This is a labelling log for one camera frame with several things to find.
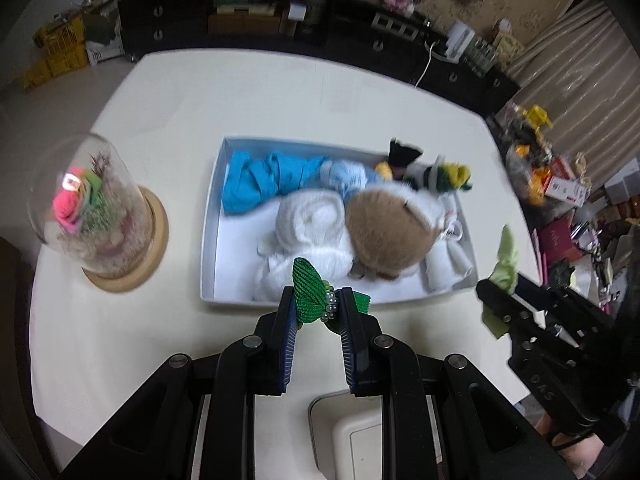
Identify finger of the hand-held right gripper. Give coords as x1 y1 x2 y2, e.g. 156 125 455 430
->
517 274 576 306
475 279 543 341

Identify beige curtain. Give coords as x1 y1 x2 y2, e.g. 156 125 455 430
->
510 0 640 201

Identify white fluffy towel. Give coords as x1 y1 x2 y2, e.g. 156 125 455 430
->
256 191 356 303

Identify white socks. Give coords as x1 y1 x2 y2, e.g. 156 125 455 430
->
424 237 476 292

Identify glass bowl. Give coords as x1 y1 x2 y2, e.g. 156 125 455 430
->
505 140 561 211

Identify row of glass jars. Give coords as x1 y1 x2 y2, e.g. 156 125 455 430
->
465 35 496 78

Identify blue cloth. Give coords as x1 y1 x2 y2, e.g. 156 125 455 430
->
221 151 333 217

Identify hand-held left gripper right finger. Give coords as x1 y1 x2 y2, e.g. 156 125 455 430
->
340 287 566 480

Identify light green cloth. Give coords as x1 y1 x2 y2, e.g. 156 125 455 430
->
481 225 521 338

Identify brown plush ball keychain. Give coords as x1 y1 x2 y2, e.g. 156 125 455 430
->
345 187 443 281

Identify black cabinet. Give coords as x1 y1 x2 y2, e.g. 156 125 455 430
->
117 0 521 116

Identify yellow toy chair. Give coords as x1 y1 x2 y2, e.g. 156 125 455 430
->
520 105 556 128

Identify green bow hair clip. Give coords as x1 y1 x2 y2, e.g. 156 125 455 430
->
291 257 372 331

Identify glass dome with flower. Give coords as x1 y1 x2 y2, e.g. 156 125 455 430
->
27 132 170 293

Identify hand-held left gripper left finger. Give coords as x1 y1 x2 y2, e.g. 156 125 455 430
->
60 286 301 480

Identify white basket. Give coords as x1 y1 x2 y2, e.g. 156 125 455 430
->
86 40 126 63

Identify white cable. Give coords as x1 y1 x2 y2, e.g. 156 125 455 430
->
412 40 441 88

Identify stack of yellow crates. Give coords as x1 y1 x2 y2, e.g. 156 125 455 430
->
17 10 88 91

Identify person's right hand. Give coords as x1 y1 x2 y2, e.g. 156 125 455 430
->
534 410 608 480

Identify dark gift bag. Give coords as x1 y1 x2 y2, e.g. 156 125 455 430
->
532 215 576 271

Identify black sock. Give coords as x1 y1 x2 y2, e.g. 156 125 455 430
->
387 137 426 181

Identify red box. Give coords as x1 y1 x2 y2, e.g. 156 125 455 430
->
545 157 591 206

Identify light blue sock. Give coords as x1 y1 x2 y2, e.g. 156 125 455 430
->
320 159 368 203

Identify white humidifier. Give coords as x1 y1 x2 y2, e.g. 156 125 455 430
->
445 21 476 63

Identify white cardboard box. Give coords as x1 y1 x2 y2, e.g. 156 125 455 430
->
200 135 478 307

